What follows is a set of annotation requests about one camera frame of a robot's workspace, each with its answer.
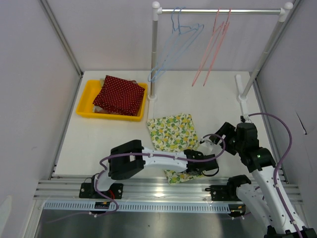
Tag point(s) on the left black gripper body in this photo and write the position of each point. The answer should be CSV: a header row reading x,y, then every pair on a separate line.
x,y
197,153

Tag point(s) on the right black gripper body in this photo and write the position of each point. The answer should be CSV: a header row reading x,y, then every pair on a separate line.
x,y
239,146

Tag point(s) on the lemon print skirt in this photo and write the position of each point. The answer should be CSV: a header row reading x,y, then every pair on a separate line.
x,y
173,133

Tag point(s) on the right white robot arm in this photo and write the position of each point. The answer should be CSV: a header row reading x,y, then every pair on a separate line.
x,y
272,208

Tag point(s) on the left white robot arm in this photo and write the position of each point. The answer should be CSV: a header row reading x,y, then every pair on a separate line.
x,y
128,159

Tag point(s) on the red polka dot cloth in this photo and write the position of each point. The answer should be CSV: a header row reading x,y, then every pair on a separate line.
x,y
119,97

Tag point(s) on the yellow plastic tray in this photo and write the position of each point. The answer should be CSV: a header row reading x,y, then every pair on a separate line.
x,y
85,106

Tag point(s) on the silver clothes rack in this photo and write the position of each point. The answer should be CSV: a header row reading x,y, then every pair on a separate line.
x,y
156,71

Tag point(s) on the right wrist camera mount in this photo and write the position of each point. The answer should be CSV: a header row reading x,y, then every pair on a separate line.
x,y
245,119

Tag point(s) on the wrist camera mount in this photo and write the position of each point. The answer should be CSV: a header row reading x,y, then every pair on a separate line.
x,y
245,119
206,147

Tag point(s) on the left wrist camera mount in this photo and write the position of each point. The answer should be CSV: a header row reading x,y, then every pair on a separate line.
x,y
206,147

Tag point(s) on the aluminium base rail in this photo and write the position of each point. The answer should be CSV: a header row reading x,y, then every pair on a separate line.
x,y
138,194

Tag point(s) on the pink wire hanger left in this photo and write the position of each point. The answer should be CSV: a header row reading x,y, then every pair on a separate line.
x,y
216,28

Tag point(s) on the pink wire hanger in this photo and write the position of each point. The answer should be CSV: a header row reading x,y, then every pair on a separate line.
x,y
223,34
216,28

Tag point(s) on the pink wire hanger right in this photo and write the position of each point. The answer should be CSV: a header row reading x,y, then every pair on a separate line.
x,y
223,34

